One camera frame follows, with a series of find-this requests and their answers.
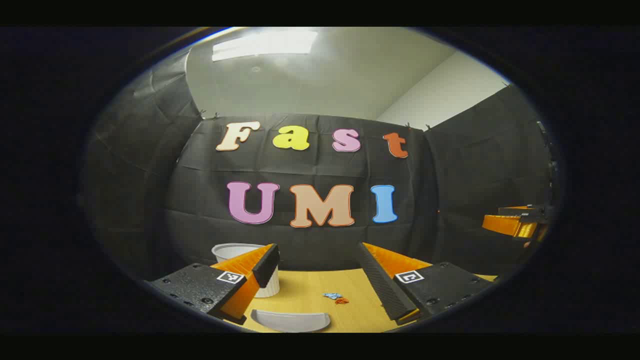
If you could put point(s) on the black backdrop cloth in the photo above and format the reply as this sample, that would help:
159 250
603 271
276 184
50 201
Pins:
200 200

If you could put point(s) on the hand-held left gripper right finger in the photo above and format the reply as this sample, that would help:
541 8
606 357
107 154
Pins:
380 280

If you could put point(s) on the wooden desktop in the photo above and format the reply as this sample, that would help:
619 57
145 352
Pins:
310 285

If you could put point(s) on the blue paper scrap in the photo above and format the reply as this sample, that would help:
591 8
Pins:
332 295

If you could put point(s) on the grey dustpan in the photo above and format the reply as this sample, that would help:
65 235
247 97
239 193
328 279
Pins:
290 321

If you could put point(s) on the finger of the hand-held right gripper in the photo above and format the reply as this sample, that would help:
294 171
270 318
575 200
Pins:
505 225
520 210

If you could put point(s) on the ceiling light panel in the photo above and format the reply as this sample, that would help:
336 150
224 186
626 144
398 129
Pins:
265 45

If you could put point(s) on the white ribbed garbage bin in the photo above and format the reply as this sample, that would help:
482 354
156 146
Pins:
230 252

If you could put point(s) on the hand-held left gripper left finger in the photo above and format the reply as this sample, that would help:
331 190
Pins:
267 262

